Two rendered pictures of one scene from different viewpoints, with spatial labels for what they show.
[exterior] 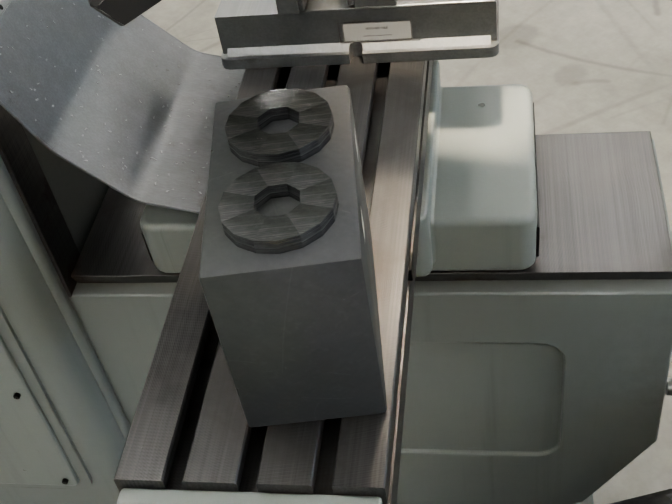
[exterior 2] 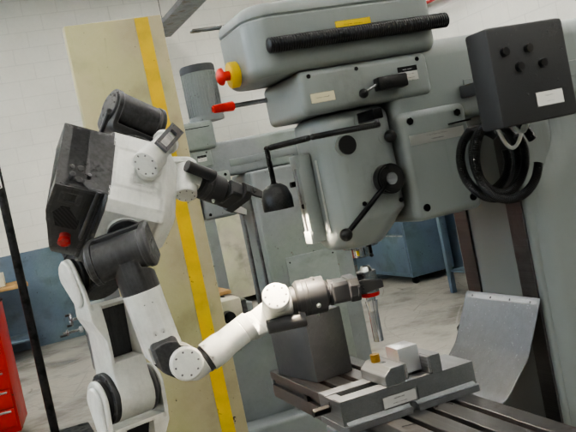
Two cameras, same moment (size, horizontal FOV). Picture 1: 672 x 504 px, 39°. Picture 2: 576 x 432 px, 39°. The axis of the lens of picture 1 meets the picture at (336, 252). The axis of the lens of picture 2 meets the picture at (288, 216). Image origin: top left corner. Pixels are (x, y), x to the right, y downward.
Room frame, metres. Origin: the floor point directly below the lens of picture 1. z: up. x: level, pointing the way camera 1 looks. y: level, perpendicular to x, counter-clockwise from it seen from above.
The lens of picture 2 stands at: (2.53, -1.30, 1.52)
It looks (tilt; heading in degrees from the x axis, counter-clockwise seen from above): 3 degrees down; 145
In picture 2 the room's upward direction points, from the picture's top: 12 degrees counter-clockwise
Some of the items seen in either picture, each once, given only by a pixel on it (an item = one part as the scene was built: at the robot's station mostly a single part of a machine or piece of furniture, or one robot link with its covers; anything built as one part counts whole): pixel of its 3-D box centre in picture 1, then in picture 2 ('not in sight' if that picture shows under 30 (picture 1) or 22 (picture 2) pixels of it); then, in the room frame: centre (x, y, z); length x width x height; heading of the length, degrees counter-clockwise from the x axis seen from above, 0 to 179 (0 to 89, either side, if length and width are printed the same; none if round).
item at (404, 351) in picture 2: not in sight; (403, 357); (1.10, -0.06, 1.04); 0.06 x 0.05 x 0.06; 166
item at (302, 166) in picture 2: not in sight; (308, 199); (0.97, -0.14, 1.44); 0.04 x 0.04 x 0.21; 76
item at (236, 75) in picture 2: not in sight; (233, 75); (0.94, -0.25, 1.76); 0.06 x 0.02 x 0.06; 166
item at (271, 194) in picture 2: not in sight; (276, 196); (0.95, -0.22, 1.47); 0.07 x 0.07 x 0.06
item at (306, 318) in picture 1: (298, 248); (308, 339); (0.60, 0.03, 1.04); 0.22 x 0.12 x 0.20; 175
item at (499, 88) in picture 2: not in sight; (523, 75); (1.39, 0.18, 1.62); 0.20 x 0.09 x 0.21; 76
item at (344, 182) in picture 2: not in sight; (349, 179); (1.00, -0.03, 1.47); 0.21 x 0.19 x 0.32; 166
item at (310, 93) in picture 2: not in sight; (345, 91); (1.00, 0.01, 1.68); 0.34 x 0.24 x 0.10; 76
